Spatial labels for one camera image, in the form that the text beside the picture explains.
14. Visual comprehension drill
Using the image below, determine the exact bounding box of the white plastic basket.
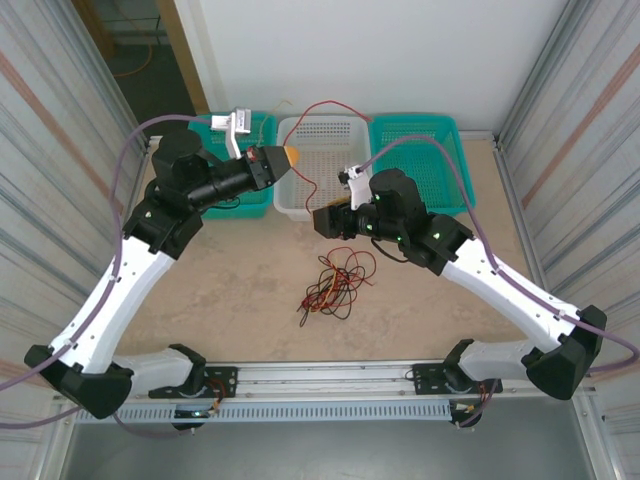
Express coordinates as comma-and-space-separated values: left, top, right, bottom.
272, 115, 376, 223

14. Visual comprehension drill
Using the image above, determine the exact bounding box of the teal plastic basket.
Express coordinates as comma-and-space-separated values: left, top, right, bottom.
187, 113, 278, 220
368, 115, 477, 217

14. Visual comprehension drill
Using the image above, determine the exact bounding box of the black mounting plate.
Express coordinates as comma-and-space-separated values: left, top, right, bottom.
149, 366, 239, 400
408, 363, 504, 397

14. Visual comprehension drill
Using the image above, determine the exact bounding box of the brown wooden furniture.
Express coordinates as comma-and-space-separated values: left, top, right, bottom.
72, 0, 117, 57

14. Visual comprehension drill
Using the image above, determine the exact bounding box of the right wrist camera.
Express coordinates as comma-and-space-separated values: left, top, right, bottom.
338, 163, 375, 211

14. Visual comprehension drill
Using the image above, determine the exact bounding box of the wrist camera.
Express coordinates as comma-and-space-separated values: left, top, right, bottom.
338, 163, 375, 211
209, 107, 253, 157

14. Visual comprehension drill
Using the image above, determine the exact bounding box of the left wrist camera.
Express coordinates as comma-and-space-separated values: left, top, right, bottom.
209, 107, 253, 157

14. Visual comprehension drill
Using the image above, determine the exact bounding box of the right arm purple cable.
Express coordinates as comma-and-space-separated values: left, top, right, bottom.
367, 135, 640, 430

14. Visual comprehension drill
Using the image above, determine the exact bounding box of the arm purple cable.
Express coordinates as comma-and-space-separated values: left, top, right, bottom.
0, 113, 216, 440
367, 135, 640, 430

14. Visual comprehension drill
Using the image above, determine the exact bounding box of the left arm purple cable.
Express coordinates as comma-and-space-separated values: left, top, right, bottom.
0, 113, 216, 440

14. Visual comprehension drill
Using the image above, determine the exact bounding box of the wooden door frame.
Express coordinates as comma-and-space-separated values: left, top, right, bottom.
153, 0, 212, 117

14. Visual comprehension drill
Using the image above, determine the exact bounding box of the orange floor cable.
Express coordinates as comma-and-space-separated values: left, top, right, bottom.
110, 40, 155, 79

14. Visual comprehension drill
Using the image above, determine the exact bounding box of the aluminium rail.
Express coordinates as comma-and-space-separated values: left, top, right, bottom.
53, 360, 599, 404

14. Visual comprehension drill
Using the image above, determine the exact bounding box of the grey slotted cable duct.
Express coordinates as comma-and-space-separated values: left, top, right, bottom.
73, 399, 454, 425

